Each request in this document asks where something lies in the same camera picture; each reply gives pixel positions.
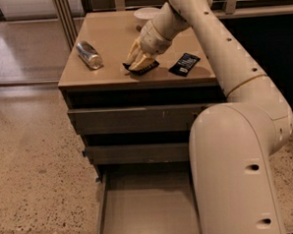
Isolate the top grey drawer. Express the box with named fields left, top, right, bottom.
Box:
left=68, top=103, right=212, bottom=135

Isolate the beige drawer cabinet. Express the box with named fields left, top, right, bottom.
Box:
left=58, top=11, right=224, bottom=176

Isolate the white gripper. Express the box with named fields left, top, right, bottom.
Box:
left=126, top=21, right=172, bottom=72

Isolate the black rxbar chocolate bar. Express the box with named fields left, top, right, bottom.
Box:
left=122, top=60, right=159, bottom=75

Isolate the black snack bar on counter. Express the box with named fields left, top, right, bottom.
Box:
left=169, top=53, right=201, bottom=77

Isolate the middle grey drawer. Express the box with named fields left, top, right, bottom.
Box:
left=85, top=143, right=189, bottom=165

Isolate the white ceramic bowl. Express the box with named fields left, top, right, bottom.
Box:
left=133, top=7, right=159, bottom=26

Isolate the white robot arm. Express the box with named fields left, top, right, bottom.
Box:
left=127, top=0, right=293, bottom=234

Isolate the open bottom grey drawer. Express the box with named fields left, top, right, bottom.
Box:
left=98, top=170, right=202, bottom=234

